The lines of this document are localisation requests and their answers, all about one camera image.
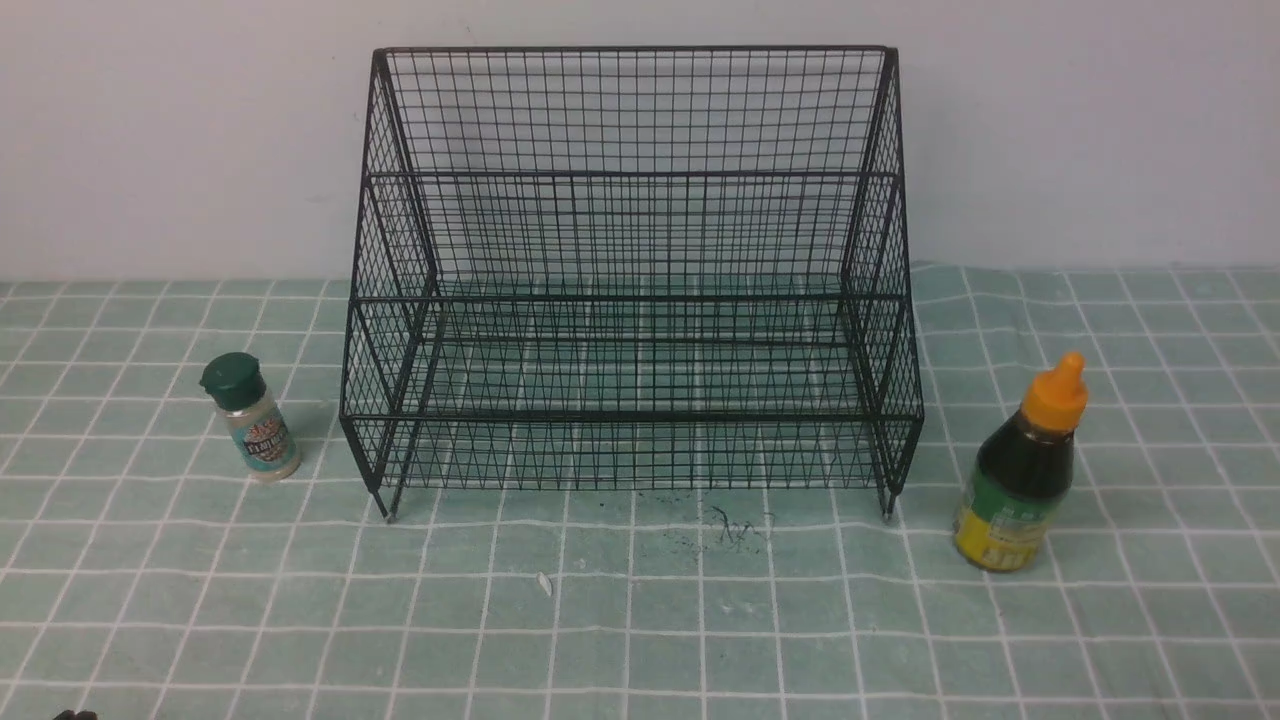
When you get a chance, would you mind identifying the orange cap sauce bottle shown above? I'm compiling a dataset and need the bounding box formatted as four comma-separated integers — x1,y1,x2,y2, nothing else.
954,352,1089,573

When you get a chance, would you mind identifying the green cap spice jar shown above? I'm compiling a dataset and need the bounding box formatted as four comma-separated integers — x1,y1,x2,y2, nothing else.
198,351,302,482

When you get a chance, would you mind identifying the green checkered tablecloth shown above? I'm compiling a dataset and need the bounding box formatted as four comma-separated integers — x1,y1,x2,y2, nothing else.
1,265,1277,719

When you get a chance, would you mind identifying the black wire mesh rack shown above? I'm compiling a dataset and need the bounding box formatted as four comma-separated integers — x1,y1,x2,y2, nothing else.
339,45,925,521

